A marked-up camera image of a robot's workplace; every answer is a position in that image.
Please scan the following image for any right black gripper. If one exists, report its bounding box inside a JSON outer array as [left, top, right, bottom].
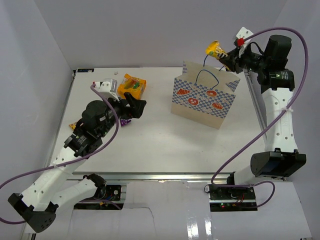
[[219, 43, 269, 75]]

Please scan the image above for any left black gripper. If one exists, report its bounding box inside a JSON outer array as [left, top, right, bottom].
[[98, 92, 146, 138]]

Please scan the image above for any yellow m&m's packet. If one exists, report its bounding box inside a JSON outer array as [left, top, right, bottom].
[[69, 122, 77, 130], [205, 40, 228, 60]]

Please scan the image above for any orange mango gummy bag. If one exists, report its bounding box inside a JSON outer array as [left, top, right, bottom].
[[117, 73, 147, 100]]

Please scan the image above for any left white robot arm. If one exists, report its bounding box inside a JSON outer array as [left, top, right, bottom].
[[8, 92, 147, 233]]

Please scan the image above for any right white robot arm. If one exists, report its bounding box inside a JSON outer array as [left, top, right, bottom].
[[220, 35, 307, 200]]

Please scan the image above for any blue checkered paper bag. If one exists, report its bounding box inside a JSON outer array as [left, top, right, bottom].
[[171, 60, 241, 129]]

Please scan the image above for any purple m&m's packet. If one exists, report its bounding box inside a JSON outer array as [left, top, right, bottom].
[[120, 119, 132, 127]]

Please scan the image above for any white front cover sheet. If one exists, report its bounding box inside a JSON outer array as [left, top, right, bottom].
[[35, 181, 312, 240]]

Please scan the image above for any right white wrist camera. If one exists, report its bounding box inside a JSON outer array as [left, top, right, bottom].
[[234, 27, 254, 57]]

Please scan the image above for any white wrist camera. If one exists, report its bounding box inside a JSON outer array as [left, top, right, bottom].
[[234, 27, 254, 57], [93, 78, 119, 101]]

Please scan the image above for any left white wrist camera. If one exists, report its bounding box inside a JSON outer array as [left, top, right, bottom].
[[93, 78, 119, 101]]

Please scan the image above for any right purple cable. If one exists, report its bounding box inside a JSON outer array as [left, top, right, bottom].
[[210, 26, 309, 210]]

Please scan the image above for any purple cable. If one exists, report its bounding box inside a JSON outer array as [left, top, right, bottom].
[[210, 26, 309, 210], [0, 83, 123, 225]]

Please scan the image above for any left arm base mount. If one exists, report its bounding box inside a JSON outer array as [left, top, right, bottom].
[[93, 184, 122, 201]]

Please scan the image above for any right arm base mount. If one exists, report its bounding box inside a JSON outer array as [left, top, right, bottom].
[[203, 184, 258, 213]]

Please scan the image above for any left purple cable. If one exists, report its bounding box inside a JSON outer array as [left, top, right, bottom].
[[0, 83, 123, 225]]

